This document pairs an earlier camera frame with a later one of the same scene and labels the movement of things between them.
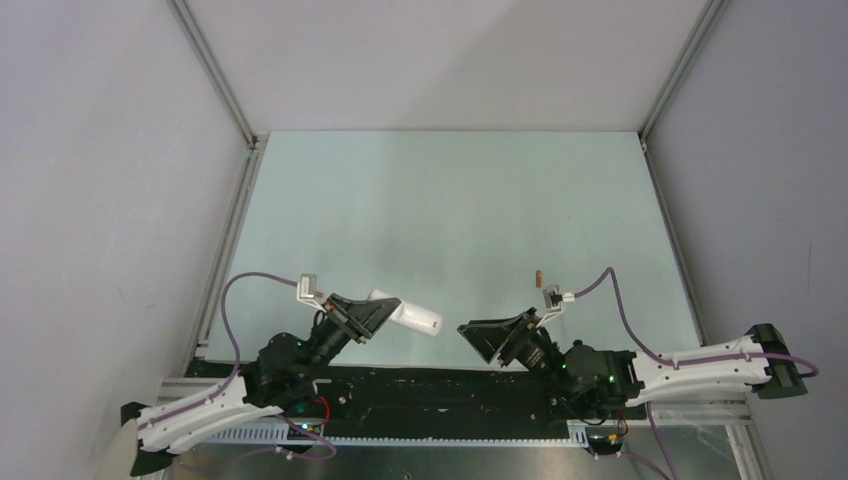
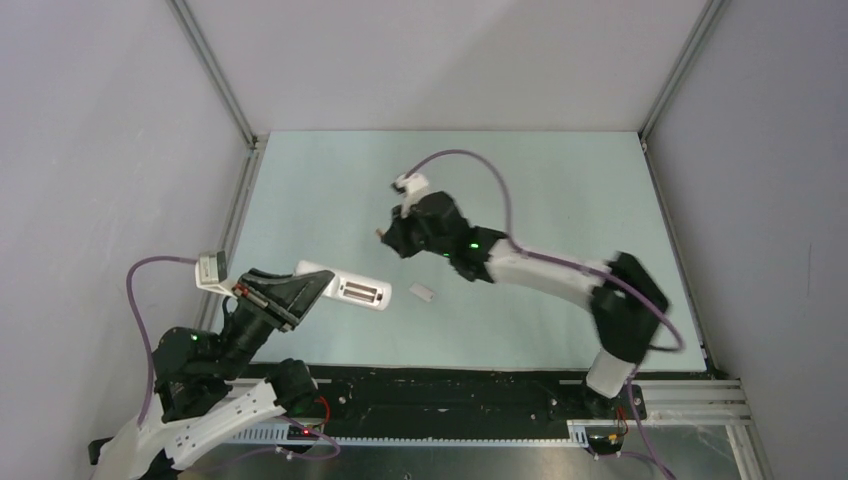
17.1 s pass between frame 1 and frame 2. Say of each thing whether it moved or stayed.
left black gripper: moved
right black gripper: moved
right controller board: stayed
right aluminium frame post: stayed
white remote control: moved
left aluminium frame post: stayed
